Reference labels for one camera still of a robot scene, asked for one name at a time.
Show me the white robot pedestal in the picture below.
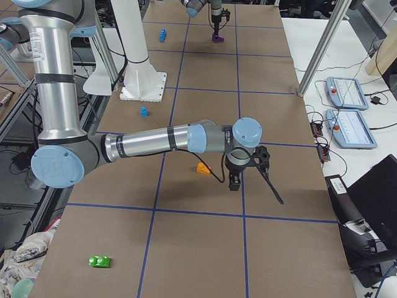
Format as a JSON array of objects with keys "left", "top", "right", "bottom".
[{"left": 83, "top": 1, "right": 167, "bottom": 102}]

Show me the green lego block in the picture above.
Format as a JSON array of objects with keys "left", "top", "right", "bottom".
[{"left": 88, "top": 255, "right": 111, "bottom": 268}]

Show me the purple trapezoid block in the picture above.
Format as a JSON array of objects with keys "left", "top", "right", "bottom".
[{"left": 212, "top": 34, "right": 225, "bottom": 43}]

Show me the teach pendant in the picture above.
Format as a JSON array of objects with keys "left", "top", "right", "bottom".
[
  {"left": 325, "top": 109, "right": 377, "bottom": 149},
  {"left": 326, "top": 77, "right": 368, "bottom": 111}
]

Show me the far teach pendant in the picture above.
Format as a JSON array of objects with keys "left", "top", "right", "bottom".
[{"left": 326, "top": 77, "right": 368, "bottom": 111}]

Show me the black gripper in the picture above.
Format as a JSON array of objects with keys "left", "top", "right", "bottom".
[
  {"left": 211, "top": 14, "right": 222, "bottom": 35},
  {"left": 225, "top": 161, "right": 246, "bottom": 191}
]

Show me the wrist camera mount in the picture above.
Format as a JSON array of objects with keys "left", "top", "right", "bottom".
[
  {"left": 221, "top": 9, "right": 230, "bottom": 22},
  {"left": 252, "top": 146, "right": 270, "bottom": 174}
]

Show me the crumpled cloth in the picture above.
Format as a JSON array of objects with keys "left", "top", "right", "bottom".
[{"left": 1, "top": 230, "right": 55, "bottom": 297}]

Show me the small blue lego block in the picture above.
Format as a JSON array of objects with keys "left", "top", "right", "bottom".
[{"left": 140, "top": 106, "right": 149, "bottom": 117}]

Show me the aluminium frame post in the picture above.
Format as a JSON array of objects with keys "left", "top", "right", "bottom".
[{"left": 297, "top": 0, "right": 352, "bottom": 97}]

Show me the long blue lego block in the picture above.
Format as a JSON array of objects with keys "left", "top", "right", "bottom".
[{"left": 159, "top": 28, "right": 167, "bottom": 42}]

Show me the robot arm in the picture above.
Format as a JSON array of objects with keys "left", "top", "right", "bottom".
[
  {"left": 180, "top": 0, "right": 223, "bottom": 38},
  {"left": 16, "top": 1, "right": 269, "bottom": 191}
]

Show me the near teach pendant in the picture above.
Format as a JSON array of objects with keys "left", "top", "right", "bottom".
[{"left": 325, "top": 109, "right": 377, "bottom": 149}]

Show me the orange trapezoid block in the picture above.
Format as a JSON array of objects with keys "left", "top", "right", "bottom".
[{"left": 196, "top": 162, "right": 211, "bottom": 175}]

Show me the black laptop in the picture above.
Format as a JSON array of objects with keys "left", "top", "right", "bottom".
[{"left": 347, "top": 154, "right": 396, "bottom": 248}]

